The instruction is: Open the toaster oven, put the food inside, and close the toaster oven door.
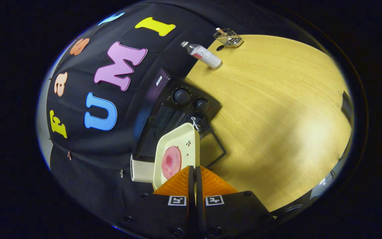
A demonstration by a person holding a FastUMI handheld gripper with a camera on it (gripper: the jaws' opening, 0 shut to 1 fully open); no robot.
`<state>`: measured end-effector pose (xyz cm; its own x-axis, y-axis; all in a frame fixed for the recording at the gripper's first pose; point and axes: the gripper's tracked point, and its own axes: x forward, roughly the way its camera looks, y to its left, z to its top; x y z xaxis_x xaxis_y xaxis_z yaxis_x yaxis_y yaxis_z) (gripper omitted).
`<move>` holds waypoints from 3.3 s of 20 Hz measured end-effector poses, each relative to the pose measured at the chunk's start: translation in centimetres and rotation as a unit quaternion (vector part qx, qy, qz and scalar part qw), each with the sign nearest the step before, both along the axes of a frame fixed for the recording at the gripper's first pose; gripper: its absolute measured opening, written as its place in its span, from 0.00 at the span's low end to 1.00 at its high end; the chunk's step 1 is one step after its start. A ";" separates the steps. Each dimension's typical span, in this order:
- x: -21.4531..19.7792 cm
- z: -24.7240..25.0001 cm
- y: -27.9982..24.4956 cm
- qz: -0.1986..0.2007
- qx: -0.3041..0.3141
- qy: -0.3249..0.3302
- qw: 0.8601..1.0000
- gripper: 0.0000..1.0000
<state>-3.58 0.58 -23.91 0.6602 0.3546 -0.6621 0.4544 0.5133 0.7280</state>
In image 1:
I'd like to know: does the black toaster oven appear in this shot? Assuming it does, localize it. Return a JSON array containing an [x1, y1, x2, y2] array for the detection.
[[132, 68, 226, 168]]

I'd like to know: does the wire mesh basket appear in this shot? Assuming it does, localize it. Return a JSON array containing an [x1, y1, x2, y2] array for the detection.
[[213, 28, 244, 48]]

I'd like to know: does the pink ham slice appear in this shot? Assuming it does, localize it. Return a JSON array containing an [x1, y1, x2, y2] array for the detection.
[[161, 146, 182, 180]]

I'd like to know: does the clear plastic bottle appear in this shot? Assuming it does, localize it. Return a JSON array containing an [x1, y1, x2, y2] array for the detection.
[[180, 40, 223, 70]]

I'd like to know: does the white bread toaster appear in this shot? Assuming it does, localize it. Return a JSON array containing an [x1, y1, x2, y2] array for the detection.
[[130, 154, 155, 183]]

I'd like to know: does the cream square plate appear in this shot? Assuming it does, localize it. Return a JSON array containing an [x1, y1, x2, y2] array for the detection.
[[153, 123, 201, 191]]

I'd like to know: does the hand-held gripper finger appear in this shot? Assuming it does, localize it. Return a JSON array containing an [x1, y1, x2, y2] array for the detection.
[[196, 165, 274, 238], [121, 165, 196, 238]]

